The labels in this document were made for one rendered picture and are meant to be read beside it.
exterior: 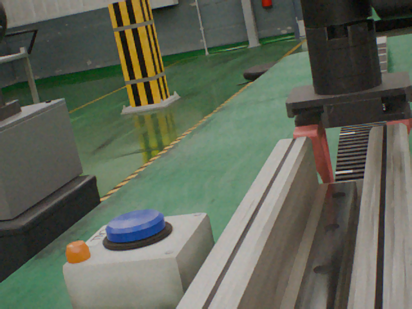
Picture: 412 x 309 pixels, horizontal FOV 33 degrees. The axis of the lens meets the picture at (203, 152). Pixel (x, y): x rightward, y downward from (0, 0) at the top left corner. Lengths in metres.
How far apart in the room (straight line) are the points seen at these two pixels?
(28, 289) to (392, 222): 0.35
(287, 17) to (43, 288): 11.22
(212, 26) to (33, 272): 11.46
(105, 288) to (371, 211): 0.18
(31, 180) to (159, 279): 0.47
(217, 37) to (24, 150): 11.21
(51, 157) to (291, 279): 0.58
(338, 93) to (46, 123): 0.46
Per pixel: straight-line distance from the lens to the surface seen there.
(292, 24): 11.73
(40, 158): 0.90
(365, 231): 0.33
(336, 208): 0.45
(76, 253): 0.45
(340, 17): 0.56
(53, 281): 0.61
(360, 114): 0.57
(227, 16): 11.95
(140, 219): 0.46
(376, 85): 0.58
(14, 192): 0.85
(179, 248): 0.43
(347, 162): 0.67
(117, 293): 0.44
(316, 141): 0.58
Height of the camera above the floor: 0.99
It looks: 13 degrees down
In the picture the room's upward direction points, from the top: 12 degrees counter-clockwise
